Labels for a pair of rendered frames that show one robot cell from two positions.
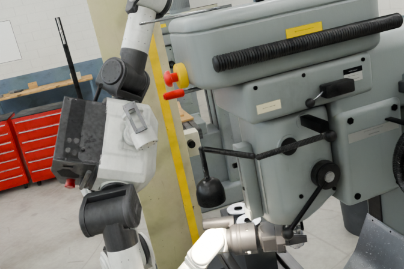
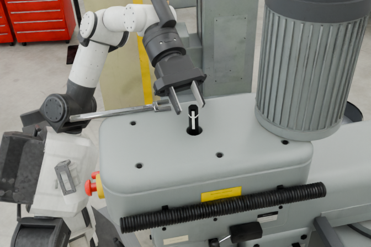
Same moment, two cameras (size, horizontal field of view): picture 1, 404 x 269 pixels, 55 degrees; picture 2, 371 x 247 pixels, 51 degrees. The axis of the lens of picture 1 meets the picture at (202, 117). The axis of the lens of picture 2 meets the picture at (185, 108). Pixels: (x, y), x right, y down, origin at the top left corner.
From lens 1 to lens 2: 67 cm
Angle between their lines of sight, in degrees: 21
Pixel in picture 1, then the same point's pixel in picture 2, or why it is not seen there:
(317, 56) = not seen: hidden behind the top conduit
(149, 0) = (101, 39)
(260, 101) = (168, 236)
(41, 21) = not seen: outside the picture
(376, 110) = (285, 238)
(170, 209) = not seen: hidden behind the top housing
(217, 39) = (128, 201)
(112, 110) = (50, 149)
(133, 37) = (81, 73)
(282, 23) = (198, 188)
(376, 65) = (295, 207)
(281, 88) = (191, 227)
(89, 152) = (24, 192)
